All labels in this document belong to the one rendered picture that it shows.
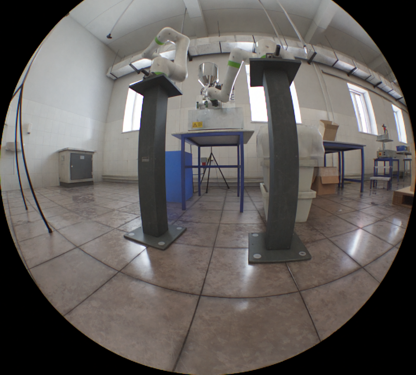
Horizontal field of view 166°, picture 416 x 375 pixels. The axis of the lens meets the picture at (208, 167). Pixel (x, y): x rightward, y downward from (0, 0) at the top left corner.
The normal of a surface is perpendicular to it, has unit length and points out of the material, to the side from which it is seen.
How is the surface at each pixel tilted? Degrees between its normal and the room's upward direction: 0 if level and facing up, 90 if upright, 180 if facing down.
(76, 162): 90
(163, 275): 0
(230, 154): 90
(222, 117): 90
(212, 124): 90
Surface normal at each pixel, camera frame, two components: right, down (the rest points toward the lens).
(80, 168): 0.99, 0.00
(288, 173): -0.25, 0.00
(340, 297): 0.00, -1.00
